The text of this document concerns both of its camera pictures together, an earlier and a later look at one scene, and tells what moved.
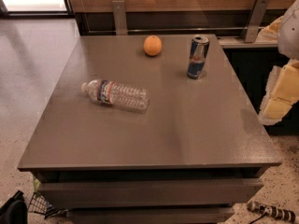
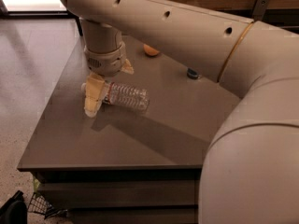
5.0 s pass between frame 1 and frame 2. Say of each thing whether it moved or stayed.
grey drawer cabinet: stayed
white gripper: moved
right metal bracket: stayed
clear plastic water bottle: stayed
